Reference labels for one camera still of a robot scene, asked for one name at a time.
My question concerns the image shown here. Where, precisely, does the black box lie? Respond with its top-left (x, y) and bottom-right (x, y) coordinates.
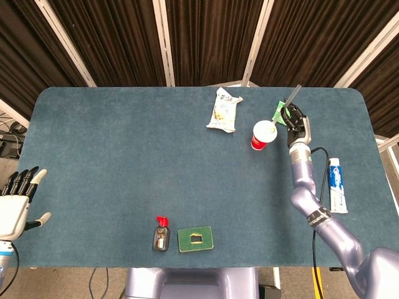
top-left (259, 284), bottom-right (282, 299)

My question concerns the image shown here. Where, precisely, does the white partition frame post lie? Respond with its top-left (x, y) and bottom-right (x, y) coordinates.
top-left (0, 98), bottom-right (31, 130)
top-left (34, 0), bottom-right (97, 88)
top-left (333, 18), bottom-right (399, 89)
top-left (374, 133), bottom-right (399, 154)
top-left (151, 0), bottom-right (176, 88)
top-left (241, 0), bottom-right (276, 88)

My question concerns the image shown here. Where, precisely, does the white crumpled snack bag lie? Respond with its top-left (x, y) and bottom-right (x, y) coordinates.
top-left (206, 87), bottom-right (244, 134)

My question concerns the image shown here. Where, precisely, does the green flat packet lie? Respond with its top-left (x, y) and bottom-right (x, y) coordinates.
top-left (271, 100), bottom-right (288, 126)

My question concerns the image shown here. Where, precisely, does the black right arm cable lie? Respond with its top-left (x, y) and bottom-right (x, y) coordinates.
top-left (310, 146), bottom-right (331, 275)

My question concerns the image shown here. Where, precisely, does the dark brown pleated curtain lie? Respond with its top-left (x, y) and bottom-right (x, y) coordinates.
top-left (46, 0), bottom-right (168, 88)
top-left (349, 31), bottom-right (399, 138)
top-left (249, 0), bottom-right (399, 88)
top-left (165, 0), bottom-right (264, 87)
top-left (0, 0), bottom-right (90, 123)

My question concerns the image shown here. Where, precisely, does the black cable bundle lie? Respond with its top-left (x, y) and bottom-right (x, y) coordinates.
top-left (0, 119), bottom-right (29, 158)

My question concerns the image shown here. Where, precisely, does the white blue toothpaste tube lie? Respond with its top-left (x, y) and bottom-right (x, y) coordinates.
top-left (328, 157), bottom-right (349, 214)

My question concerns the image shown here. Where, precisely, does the blue velvet table cover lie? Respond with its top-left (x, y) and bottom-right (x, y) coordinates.
top-left (9, 86), bottom-right (399, 269)

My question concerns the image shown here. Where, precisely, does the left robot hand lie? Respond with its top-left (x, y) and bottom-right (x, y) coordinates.
top-left (0, 166), bottom-right (52, 241)

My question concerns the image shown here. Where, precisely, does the red paper cup white lid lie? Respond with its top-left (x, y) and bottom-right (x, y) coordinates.
top-left (250, 119), bottom-right (279, 151)

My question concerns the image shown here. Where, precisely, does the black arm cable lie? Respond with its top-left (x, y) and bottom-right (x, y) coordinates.
top-left (0, 242), bottom-right (21, 297)
top-left (310, 146), bottom-right (331, 275)

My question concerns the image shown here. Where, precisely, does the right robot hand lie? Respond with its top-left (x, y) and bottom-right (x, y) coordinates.
top-left (279, 103), bottom-right (313, 149)

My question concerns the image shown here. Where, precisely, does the grey robot torso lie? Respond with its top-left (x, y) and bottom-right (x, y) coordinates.
top-left (124, 267), bottom-right (261, 299)

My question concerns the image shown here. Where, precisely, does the white plastic stick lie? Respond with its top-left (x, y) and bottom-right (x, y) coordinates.
top-left (272, 84), bottom-right (303, 131)

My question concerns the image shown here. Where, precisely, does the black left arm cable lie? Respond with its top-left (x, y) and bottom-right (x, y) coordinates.
top-left (0, 242), bottom-right (21, 297)

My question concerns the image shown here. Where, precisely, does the black bottle red cap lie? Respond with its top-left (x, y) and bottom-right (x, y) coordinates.
top-left (151, 216), bottom-right (171, 253)

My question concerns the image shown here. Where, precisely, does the green yellow sponge with hole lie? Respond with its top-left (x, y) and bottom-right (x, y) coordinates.
top-left (177, 225), bottom-right (215, 254)

